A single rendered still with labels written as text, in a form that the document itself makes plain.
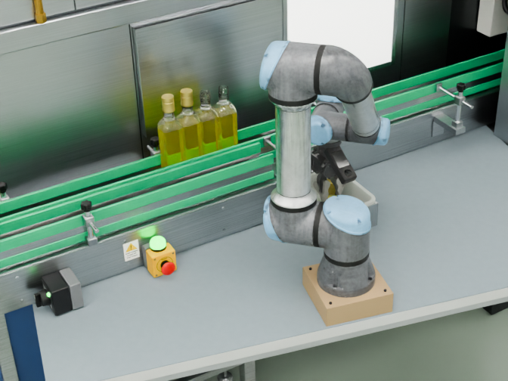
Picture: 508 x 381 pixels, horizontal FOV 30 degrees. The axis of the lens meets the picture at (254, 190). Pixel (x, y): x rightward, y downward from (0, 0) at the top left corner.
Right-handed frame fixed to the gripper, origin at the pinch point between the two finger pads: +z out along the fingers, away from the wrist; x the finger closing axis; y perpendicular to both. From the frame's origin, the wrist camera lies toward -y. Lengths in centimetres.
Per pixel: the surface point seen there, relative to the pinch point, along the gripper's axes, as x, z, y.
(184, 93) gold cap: 35, -36, 22
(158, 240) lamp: 55, -5, 3
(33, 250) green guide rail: 87, -10, 10
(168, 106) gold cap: 40, -33, 22
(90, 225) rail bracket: 72, -15, 6
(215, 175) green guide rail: 33.4, -15.0, 9.3
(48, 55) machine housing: 66, -49, 39
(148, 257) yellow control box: 58, -1, 3
